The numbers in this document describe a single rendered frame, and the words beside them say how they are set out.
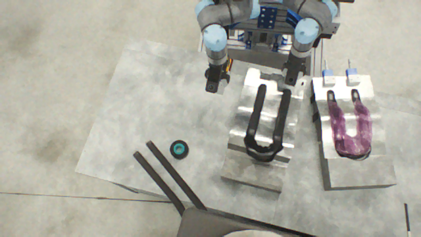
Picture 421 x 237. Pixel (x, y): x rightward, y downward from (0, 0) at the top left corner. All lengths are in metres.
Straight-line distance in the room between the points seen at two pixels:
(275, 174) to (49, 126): 1.77
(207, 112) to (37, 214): 1.46
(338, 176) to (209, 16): 0.78
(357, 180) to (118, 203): 1.54
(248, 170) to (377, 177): 0.51
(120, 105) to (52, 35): 1.48
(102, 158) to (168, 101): 0.38
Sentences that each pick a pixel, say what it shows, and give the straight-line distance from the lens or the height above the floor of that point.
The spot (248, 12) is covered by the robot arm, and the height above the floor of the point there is 1.27.
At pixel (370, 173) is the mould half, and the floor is 0.91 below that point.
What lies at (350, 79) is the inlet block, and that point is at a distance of 1.63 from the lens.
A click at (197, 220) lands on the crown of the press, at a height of 2.01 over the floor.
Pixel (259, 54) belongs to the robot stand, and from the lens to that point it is 2.39.
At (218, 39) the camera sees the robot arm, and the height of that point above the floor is 1.30.
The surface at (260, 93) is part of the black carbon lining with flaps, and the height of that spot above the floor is 0.88.
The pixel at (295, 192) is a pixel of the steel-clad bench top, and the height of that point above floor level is 0.80.
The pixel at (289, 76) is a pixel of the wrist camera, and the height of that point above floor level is 1.05.
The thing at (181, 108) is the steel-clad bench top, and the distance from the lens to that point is 1.60.
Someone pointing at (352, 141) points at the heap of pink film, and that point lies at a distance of 1.52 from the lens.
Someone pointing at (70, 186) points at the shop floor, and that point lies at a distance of 2.55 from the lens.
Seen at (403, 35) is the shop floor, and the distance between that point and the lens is 2.99.
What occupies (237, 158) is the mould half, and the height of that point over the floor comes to 0.86.
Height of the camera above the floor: 2.28
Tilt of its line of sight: 72 degrees down
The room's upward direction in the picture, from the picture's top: 3 degrees counter-clockwise
